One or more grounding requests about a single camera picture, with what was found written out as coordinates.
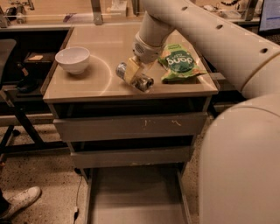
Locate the white ceramic bowl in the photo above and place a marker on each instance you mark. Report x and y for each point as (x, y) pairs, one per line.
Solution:
(73, 60)

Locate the grey open bottom drawer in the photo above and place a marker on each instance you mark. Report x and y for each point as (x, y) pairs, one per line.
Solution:
(151, 194)

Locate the grey drawer cabinet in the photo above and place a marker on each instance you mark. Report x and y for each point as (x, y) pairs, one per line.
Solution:
(98, 92)

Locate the grey top drawer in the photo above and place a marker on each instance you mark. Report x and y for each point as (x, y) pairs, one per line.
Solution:
(129, 126)

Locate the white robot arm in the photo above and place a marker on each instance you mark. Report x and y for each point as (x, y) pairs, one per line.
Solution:
(239, 161)

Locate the redbull can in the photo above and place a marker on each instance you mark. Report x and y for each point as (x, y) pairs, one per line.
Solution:
(139, 81)

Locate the green chip bag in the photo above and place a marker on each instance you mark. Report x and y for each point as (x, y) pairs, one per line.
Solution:
(178, 63)

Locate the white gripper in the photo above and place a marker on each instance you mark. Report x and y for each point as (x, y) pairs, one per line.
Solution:
(144, 52)

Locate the grey middle drawer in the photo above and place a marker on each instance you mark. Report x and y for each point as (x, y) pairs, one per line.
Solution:
(132, 157)

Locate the white sneaker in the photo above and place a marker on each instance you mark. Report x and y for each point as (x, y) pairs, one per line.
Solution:
(8, 207)

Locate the laptop computer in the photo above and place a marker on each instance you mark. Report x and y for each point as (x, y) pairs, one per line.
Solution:
(269, 23)

